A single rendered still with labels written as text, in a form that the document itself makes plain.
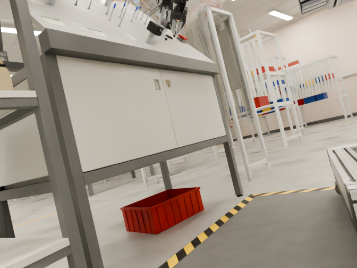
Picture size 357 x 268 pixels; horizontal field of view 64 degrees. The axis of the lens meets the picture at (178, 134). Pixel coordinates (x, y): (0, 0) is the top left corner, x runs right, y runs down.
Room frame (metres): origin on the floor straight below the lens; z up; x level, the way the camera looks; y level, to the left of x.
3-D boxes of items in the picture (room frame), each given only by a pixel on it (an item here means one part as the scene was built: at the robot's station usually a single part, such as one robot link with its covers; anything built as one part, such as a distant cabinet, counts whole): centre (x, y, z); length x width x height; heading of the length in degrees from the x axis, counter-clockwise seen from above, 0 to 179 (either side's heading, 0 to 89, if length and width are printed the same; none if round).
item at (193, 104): (1.60, -0.14, 0.60); 0.55 x 0.03 x 0.39; 145
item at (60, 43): (1.37, 0.01, 0.83); 1.18 x 0.05 x 0.06; 145
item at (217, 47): (2.86, -0.11, 0.78); 1.39 x 0.45 x 1.56; 45
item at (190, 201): (1.68, 0.19, 0.07); 0.39 x 0.29 x 0.14; 135
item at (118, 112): (1.15, 0.18, 0.60); 0.55 x 0.02 x 0.39; 145
